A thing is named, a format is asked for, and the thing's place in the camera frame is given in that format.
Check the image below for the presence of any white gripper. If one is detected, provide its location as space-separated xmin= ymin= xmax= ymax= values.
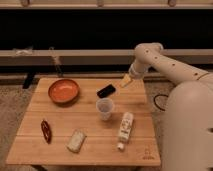
xmin=120 ymin=65 xmax=144 ymax=88

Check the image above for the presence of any white ceramic cup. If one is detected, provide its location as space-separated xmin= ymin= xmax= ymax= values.
xmin=96 ymin=98 xmax=114 ymax=121

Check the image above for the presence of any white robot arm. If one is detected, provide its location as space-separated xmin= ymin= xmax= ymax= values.
xmin=129 ymin=43 xmax=213 ymax=171

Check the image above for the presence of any orange ceramic bowl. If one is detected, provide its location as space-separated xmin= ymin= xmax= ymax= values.
xmin=48 ymin=79 xmax=80 ymax=104

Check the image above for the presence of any black rectangular block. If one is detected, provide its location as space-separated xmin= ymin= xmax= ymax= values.
xmin=97 ymin=84 xmax=116 ymax=98

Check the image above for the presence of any white lotion bottle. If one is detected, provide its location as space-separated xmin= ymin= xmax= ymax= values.
xmin=117 ymin=112 xmax=134 ymax=151

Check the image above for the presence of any wooden table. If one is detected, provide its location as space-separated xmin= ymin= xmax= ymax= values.
xmin=6 ymin=78 xmax=161 ymax=166

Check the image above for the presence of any dark metal stand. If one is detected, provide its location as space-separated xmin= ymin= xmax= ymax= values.
xmin=49 ymin=47 xmax=63 ymax=78

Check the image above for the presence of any black cable loop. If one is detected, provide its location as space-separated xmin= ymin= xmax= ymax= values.
xmin=153 ymin=93 xmax=170 ymax=112

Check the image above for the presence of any grey horizontal rail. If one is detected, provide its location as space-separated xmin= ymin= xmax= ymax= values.
xmin=0 ymin=49 xmax=213 ymax=66

